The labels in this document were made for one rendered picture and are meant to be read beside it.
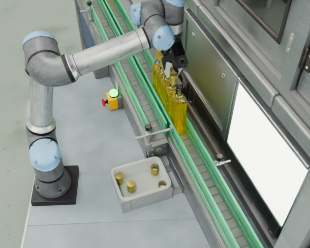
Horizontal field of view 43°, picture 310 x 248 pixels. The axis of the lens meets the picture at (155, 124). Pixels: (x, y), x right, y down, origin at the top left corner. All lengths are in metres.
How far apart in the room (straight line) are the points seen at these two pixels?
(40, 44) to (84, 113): 0.76
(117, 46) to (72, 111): 0.86
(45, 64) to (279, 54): 0.72
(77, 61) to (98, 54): 0.07
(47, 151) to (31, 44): 0.43
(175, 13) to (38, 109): 0.62
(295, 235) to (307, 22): 0.62
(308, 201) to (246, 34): 0.91
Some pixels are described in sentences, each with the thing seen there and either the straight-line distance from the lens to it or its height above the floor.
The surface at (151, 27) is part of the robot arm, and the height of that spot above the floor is 1.48.
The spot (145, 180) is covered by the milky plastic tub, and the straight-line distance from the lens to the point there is 1.73.
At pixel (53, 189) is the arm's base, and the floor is 0.83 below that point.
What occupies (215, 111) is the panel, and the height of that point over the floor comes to 1.05.
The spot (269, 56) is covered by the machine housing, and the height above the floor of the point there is 1.45.
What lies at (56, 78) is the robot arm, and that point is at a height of 1.38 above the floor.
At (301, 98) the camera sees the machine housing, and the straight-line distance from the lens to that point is 1.18.
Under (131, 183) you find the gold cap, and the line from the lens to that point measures 1.68.
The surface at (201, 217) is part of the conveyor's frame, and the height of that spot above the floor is 0.82.
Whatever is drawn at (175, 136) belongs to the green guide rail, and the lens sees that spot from 1.67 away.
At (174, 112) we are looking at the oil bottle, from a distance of 1.65.
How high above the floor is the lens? 2.18
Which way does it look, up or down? 46 degrees down
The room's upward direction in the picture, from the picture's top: straight up
